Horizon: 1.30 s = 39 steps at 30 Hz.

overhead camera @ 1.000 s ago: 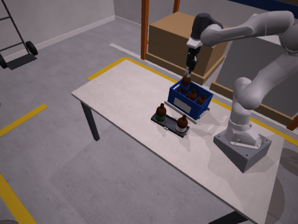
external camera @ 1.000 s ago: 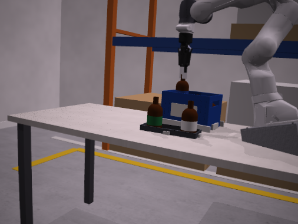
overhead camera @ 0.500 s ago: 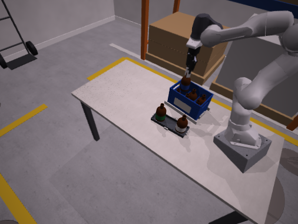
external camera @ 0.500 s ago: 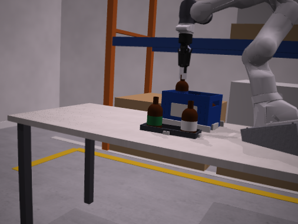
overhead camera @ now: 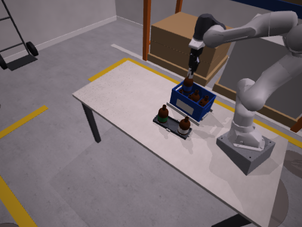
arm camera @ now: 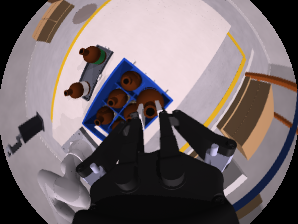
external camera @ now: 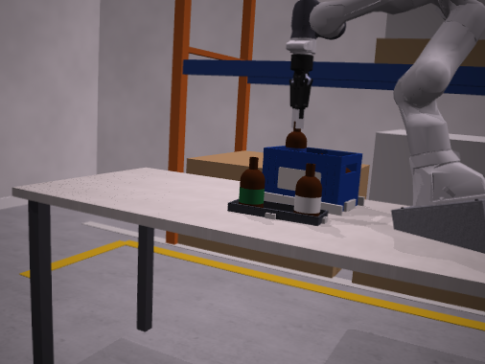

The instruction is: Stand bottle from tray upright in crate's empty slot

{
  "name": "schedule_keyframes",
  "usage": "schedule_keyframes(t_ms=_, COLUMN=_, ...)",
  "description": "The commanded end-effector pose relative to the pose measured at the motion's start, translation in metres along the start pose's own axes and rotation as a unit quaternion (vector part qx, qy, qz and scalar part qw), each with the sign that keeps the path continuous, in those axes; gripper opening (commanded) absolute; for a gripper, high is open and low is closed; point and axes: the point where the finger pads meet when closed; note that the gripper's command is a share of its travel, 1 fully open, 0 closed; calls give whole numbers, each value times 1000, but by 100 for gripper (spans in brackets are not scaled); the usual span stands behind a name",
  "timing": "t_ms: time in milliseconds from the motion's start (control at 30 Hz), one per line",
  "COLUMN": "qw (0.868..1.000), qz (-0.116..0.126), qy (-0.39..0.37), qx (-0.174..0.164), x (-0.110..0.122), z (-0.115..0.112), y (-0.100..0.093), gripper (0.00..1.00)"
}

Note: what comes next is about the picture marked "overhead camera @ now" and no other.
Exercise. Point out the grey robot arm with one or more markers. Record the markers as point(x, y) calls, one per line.
point(251, 96)

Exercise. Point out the brown bottle with blue label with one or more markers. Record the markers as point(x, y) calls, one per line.
point(187, 85)

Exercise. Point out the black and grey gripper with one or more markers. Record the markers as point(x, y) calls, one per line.
point(194, 61)

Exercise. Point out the blue crate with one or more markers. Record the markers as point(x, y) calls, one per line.
point(189, 107)

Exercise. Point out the brown bottle with green label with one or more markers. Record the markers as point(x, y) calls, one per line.
point(163, 114)

